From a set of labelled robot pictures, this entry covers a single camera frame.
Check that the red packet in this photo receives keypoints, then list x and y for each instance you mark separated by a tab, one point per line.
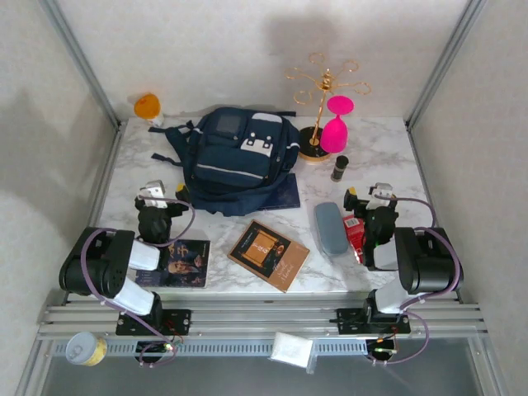
352	231

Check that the grey glasses case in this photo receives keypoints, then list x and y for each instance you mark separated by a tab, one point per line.
332	231

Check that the dark book with faces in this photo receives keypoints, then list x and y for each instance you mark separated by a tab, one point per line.
185	264

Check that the navy blue student backpack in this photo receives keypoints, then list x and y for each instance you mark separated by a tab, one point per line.
231	165

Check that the brown scroll cover book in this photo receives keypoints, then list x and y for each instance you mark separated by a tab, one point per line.
268	255

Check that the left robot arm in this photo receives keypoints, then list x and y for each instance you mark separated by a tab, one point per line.
99	264

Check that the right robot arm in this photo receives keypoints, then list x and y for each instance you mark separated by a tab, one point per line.
429	260

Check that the small dark spice bottle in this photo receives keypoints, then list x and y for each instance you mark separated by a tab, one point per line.
339	168

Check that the navy blue booklet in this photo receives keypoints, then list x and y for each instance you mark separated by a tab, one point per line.
288	194

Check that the pink wine glass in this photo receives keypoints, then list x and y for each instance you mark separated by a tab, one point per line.
335	132

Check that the orange pill bottle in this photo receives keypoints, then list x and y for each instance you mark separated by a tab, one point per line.
146	106

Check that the tin can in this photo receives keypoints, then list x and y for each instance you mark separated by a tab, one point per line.
84	350

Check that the white plastic packet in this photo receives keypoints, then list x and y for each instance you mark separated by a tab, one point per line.
290	350

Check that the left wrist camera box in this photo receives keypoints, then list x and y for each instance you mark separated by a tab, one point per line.
152	191

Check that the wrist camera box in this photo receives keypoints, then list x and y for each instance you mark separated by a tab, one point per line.
381	191
152	191

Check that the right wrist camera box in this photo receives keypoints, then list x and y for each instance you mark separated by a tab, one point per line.
381	191

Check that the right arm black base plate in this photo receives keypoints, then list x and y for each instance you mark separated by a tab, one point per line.
350	321

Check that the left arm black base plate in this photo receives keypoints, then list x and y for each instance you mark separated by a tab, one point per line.
177	321

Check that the aluminium rail frame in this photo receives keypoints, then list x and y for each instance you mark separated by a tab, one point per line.
264	319

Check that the aluminium frame post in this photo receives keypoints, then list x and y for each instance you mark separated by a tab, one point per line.
445	62
82	66

